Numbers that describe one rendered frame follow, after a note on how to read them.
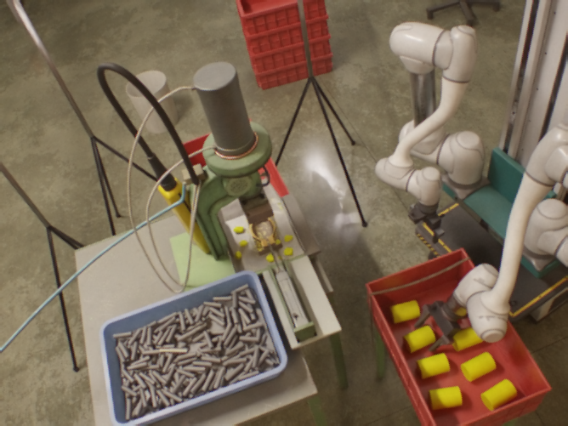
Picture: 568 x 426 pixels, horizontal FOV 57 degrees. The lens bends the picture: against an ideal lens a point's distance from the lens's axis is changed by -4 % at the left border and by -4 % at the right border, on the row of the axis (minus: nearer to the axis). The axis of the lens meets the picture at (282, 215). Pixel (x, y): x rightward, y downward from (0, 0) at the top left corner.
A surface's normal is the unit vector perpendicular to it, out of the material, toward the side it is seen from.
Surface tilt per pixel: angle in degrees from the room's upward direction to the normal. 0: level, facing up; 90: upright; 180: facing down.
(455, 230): 0
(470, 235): 0
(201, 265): 0
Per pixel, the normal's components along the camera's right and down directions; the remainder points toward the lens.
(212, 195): 0.32, 0.71
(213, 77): -0.16, -0.61
